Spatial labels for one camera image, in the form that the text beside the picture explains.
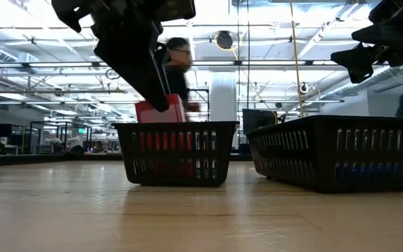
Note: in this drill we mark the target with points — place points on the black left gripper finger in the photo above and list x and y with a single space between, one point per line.
135 63

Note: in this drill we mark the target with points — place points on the bright blue power bank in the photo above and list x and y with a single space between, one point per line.
338 172

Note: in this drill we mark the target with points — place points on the red wall charger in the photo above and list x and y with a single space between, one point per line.
152 113
189 168

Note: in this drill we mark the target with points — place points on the black slotted plastic basket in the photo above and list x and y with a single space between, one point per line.
380 154
173 155

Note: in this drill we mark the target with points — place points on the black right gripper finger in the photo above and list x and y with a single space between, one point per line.
360 61
387 33

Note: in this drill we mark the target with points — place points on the black perforated computer case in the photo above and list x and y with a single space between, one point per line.
257 120

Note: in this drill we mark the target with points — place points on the long ceiling light strip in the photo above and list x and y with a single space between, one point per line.
275 63

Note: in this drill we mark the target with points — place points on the white building column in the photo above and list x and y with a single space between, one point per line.
222 98

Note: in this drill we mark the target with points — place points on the black aluminium table frame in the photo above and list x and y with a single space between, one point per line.
12 160

